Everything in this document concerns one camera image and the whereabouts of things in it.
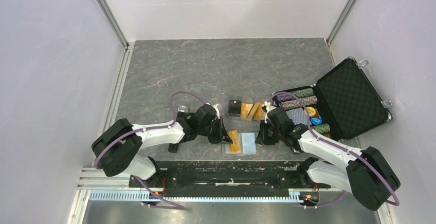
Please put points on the yellow dealer chip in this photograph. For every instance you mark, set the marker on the yellow dealer chip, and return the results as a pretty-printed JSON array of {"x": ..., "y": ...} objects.
[{"x": 311, "y": 111}]

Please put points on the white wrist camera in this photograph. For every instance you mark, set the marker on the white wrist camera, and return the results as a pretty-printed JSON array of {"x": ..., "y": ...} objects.
[
  {"x": 267, "y": 107},
  {"x": 218, "y": 107}
]

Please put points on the black card stack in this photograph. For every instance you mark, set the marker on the black card stack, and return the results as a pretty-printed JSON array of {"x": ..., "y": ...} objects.
[{"x": 234, "y": 107}]

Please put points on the purple yellow chip stack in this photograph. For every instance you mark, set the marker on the purple yellow chip stack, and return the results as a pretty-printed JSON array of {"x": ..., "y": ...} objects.
[{"x": 292, "y": 104}]

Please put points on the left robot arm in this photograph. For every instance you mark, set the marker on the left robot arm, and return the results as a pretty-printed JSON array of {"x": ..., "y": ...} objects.
[{"x": 116, "y": 150}]

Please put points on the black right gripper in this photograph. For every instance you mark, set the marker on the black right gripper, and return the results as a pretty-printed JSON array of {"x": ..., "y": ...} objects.
[{"x": 261, "y": 138}]

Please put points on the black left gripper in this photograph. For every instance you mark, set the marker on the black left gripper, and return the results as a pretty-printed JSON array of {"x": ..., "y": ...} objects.
[{"x": 221, "y": 130}]

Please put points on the black glitter stick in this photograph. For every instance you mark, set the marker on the black glitter stick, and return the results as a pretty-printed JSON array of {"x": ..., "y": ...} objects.
[{"x": 173, "y": 148}]

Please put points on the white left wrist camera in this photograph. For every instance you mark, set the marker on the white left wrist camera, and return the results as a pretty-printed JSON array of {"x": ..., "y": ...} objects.
[{"x": 218, "y": 107}]

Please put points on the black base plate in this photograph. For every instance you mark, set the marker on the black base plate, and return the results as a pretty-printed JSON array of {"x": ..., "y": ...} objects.
[{"x": 227, "y": 178}]

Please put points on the gold card stack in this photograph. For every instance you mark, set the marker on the gold card stack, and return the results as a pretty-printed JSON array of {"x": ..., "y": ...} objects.
[
  {"x": 257, "y": 111},
  {"x": 245, "y": 111}
]

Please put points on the black poker chip case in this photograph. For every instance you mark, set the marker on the black poker chip case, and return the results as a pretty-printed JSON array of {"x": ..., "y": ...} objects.
[{"x": 347, "y": 101}]

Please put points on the blue playing card deck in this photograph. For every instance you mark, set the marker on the blue playing card deck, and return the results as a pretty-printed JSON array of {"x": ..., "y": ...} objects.
[{"x": 299, "y": 116}]

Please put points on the beige leather card holder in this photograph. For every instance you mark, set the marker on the beige leather card holder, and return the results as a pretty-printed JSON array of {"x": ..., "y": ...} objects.
[{"x": 242, "y": 144}]

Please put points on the clear acrylic card tray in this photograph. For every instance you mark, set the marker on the clear acrylic card tray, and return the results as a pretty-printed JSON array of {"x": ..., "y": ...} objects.
[{"x": 245, "y": 100}]

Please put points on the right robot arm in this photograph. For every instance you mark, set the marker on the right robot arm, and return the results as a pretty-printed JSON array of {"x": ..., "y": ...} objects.
[{"x": 365, "y": 174}]

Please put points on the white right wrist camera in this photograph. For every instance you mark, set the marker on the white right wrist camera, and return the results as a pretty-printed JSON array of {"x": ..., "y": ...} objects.
[{"x": 267, "y": 107}]

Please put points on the blue dealer chip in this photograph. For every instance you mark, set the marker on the blue dealer chip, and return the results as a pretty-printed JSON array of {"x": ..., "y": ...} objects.
[{"x": 315, "y": 121}]

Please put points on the purple green chip stack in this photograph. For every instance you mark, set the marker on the purple green chip stack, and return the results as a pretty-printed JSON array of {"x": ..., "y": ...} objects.
[{"x": 290, "y": 95}]

